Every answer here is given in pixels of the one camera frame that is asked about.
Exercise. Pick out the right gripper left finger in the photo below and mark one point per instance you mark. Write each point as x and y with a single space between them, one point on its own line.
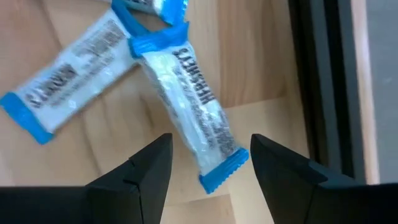
130 199

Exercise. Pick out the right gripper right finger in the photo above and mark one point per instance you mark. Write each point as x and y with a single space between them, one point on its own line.
304 199

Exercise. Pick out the white blue Hershey's bar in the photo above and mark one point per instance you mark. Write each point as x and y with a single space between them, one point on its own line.
68 77
186 102
161 7

